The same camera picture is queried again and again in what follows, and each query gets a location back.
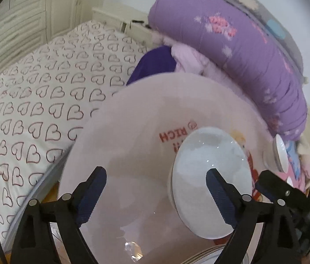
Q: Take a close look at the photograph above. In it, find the white bowl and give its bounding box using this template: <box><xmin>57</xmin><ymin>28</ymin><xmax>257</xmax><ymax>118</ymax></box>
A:
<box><xmin>168</xmin><ymin>127</ymin><xmax>252</xmax><ymax>240</ymax></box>
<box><xmin>272</xmin><ymin>134</ymin><xmax>293</xmax><ymax>172</ymax></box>

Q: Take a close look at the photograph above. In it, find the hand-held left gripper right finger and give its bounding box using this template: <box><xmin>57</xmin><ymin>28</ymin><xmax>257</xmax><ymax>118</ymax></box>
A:
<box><xmin>206</xmin><ymin>168</ymin><xmax>300</xmax><ymax>264</ymax></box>

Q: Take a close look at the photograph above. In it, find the round pink table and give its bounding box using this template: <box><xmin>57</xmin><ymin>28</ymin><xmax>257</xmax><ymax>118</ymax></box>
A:
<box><xmin>57</xmin><ymin>71</ymin><xmax>296</xmax><ymax>264</ymax></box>

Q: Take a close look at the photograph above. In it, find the cream nightstand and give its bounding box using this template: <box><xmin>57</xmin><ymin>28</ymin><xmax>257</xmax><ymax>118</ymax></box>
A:
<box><xmin>91</xmin><ymin>6</ymin><xmax>157</xmax><ymax>35</ymax></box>

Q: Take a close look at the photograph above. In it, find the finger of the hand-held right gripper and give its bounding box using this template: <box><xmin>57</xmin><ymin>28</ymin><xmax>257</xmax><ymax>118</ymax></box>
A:
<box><xmin>255</xmin><ymin>170</ymin><xmax>310</xmax><ymax>215</ymax></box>

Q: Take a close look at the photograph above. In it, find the cream panelled wardrobe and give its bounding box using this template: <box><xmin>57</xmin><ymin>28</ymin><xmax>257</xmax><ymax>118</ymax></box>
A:
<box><xmin>0</xmin><ymin>0</ymin><xmax>112</xmax><ymax>73</ymax></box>

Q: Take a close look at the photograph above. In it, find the heart print mattress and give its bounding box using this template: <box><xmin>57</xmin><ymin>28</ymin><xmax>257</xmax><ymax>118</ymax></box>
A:
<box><xmin>0</xmin><ymin>20</ymin><xmax>149</xmax><ymax>259</ymax></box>

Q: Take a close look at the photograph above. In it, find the dark purple cloth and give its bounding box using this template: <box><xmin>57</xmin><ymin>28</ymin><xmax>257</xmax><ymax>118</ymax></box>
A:
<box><xmin>126</xmin><ymin>45</ymin><xmax>178</xmax><ymax>86</ymax></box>

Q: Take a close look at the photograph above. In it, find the purple floral quilt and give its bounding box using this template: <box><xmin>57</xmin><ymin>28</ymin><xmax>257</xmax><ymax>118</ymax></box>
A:
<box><xmin>147</xmin><ymin>0</ymin><xmax>308</xmax><ymax>144</ymax></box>

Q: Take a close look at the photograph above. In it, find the white plate with grey rim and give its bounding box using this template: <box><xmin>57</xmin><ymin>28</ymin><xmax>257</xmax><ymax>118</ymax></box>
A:
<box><xmin>185</xmin><ymin>245</ymin><xmax>250</xmax><ymax>264</ymax></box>

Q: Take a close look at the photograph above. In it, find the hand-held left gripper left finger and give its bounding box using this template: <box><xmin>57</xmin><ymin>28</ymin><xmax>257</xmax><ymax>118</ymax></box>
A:
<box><xmin>10</xmin><ymin>166</ymin><xmax>108</xmax><ymax>264</ymax></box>

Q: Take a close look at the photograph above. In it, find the grey flower print pillow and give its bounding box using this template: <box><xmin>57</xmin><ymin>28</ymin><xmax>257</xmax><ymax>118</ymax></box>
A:
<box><xmin>220</xmin><ymin>0</ymin><xmax>309</xmax><ymax>84</ymax></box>

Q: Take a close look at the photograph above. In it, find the blue printed pillow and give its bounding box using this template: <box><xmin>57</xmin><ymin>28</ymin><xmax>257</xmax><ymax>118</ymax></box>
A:
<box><xmin>284</xmin><ymin>140</ymin><xmax>302</xmax><ymax>183</ymax></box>

